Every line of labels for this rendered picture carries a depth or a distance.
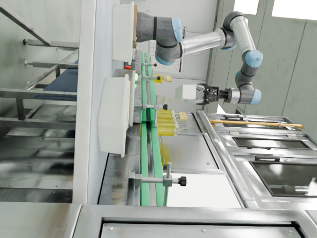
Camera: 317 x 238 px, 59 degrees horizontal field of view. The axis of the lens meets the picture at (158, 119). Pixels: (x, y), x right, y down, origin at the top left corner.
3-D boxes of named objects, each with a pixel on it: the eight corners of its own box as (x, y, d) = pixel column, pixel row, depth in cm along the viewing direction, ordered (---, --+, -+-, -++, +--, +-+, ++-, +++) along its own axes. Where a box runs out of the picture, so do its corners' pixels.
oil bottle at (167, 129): (139, 135, 151) (179, 136, 153) (140, 125, 149) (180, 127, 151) (139, 130, 156) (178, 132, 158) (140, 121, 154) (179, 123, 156)
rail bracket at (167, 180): (107, 214, 83) (183, 216, 84) (107, 165, 76) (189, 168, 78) (109, 204, 87) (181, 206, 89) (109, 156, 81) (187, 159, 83)
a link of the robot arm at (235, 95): (234, 89, 142) (233, 105, 142) (225, 88, 142) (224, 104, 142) (239, 87, 134) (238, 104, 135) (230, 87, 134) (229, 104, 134)
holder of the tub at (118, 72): (111, 138, 124) (129, 139, 125) (112, 77, 114) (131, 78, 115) (114, 123, 140) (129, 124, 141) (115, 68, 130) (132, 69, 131)
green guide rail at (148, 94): (142, 108, 144) (157, 109, 145) (142, 106, 144) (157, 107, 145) (141, 53, 306) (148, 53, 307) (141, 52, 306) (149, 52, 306)
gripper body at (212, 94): (206, 85, 132) (232, 86, 133) (202, 86, 140) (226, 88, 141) (205, 101, 132) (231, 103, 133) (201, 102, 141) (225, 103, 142)
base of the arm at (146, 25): (137, 8, 135) (157, 10, 136) (137, 13, 150) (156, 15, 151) (135, 41, 138) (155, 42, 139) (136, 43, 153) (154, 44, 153)
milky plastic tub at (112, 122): (90, 123, 73) (124, 124, 74) (100, 68, 88) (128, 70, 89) (95, 160, 86) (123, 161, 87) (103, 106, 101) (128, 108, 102)
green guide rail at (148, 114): (141, 121, 147) (156, 122, 148) (141, 119, 147) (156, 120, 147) (141, 60, 309) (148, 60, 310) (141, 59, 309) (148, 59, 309)
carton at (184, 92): (183, 84, 126) (196, 85, 127) (175, 88, 150) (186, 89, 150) (182, 98, 126) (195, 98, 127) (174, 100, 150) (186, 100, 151)
